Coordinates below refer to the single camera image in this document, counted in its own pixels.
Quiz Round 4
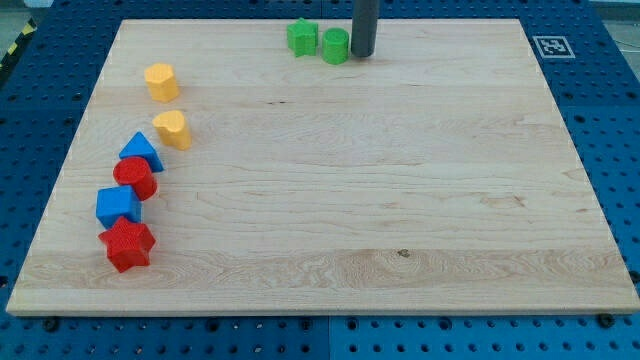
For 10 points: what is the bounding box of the wooden board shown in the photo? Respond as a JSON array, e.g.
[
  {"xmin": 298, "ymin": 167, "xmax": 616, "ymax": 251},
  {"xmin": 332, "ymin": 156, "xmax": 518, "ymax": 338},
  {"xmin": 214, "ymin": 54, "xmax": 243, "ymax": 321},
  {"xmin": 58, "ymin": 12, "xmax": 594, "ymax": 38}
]
[{"xmin": 7, "ymin": 19, "xmax": 639, "ymax": 317}]

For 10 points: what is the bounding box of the green cylinder block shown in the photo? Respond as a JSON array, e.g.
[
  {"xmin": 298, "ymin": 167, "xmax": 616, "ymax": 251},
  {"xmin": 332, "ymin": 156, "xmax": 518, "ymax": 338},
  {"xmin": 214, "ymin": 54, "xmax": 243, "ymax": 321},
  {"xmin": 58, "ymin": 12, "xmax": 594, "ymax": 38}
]
[{"xmin": 322, "ymin": 27, "xmax": 349, "ymax": 65}]

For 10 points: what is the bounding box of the green star block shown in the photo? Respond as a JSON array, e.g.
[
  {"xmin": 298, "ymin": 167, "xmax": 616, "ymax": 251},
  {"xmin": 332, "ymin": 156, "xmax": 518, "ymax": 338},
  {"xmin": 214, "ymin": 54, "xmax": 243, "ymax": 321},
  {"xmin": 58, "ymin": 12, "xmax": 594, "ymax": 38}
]
[{"xmin": 286, "ymin": 18, "xmax": 319, "ymax": 57}]

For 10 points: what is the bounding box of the yellow heart block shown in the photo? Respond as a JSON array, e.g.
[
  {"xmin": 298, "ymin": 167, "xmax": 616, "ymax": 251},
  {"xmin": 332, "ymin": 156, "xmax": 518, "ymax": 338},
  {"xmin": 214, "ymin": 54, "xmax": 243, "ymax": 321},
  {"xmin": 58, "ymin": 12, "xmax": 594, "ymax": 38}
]
[{"xmin": 152, "ymin": 110, "xmax": 192, "ymax": 150}]

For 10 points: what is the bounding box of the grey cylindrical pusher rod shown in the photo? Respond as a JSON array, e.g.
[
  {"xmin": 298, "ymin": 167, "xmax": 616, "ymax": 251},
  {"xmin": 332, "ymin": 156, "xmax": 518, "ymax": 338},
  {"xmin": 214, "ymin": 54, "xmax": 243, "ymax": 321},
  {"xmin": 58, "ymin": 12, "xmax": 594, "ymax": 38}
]
[{"xmin": 351, "ymin": 0, "xmax": 380, "ymax": 58}]

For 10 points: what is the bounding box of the blue triangle block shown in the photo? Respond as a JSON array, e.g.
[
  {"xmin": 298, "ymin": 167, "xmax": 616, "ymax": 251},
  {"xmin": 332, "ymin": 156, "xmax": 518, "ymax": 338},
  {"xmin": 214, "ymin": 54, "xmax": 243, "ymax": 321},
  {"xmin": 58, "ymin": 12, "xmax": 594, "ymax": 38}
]
[{"xmin": 119, "ymin": 131, "xmax": 164, "ymax": 173}]

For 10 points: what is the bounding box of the red cylinder block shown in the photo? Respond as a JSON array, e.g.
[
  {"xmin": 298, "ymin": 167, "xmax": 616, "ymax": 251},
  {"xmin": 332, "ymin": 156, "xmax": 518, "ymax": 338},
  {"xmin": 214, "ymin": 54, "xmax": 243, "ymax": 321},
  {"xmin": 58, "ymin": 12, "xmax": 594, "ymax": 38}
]
[{"xmin": 112, "ymin": 156, "xmax": 158, "ymax": 201}]

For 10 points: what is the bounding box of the yellow hexagon block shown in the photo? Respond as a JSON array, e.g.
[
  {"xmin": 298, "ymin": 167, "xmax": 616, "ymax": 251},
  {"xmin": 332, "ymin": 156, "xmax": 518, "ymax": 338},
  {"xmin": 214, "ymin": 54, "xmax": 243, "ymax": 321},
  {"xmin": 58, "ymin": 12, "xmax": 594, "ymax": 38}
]
[{"xmin": 144, "ymin": 63, "xmax": 180, "ymax": 103}]

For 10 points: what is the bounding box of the red star block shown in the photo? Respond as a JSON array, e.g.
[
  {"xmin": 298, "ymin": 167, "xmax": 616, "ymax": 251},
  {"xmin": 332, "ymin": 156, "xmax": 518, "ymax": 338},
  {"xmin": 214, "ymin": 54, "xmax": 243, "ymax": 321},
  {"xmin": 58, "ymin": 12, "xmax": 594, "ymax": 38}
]
[{"xmin": 98, "ymin": 216, "xmax": 156, "ymax": 273}]

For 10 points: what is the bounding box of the blue cube block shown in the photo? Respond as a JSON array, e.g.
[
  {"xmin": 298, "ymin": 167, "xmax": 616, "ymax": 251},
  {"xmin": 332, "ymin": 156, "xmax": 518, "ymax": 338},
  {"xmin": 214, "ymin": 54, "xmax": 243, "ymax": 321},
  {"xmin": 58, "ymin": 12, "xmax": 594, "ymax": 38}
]
[{"xmin": 95, "ymin": 185, "xmax": 142, "ymax": 229}]

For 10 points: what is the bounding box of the white fiducial marker tag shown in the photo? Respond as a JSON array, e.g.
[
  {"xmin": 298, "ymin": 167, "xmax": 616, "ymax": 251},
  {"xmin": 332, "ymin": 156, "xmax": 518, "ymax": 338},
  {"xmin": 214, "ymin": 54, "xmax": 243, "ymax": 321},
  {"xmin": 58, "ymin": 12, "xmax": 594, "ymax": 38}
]
[{"xmin": 533, "ymin": 35, "xmax": 575, "ymax": 59}]

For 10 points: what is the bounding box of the black yellow hazard tape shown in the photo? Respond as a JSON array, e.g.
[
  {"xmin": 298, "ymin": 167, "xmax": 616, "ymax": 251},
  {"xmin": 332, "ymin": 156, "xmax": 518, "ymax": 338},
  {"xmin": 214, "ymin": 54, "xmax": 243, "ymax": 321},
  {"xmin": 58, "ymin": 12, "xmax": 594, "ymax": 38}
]
[{"xmin": 1, "ymin": 18, "xmax": 38, "ymax": 72}]

